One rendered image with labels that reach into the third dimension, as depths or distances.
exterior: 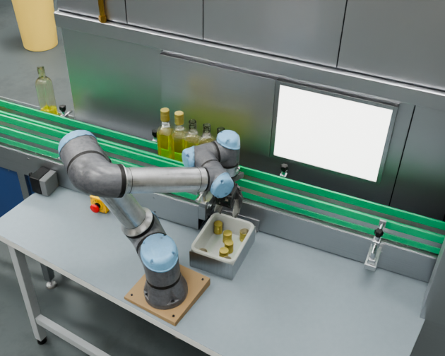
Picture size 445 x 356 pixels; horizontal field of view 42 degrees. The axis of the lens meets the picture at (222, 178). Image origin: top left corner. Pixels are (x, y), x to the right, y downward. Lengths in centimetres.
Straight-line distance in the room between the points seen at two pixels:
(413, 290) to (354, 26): 94
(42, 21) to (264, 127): 339
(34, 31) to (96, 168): 380
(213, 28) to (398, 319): 120
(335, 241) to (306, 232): 11
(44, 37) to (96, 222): 321
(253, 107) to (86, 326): 141
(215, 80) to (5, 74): 315
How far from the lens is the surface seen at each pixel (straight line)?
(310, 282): 214
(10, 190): 285
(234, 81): 218
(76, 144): 170
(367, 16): 197
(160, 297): 198
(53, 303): 312
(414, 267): 221
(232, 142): 188
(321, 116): 213
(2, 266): 337
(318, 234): 221
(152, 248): 189
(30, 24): 534
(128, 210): 188
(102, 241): 229
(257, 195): 221
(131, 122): 257
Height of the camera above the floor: 234
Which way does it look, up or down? 38 degrees down
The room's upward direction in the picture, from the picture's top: 1 degrees clockwise
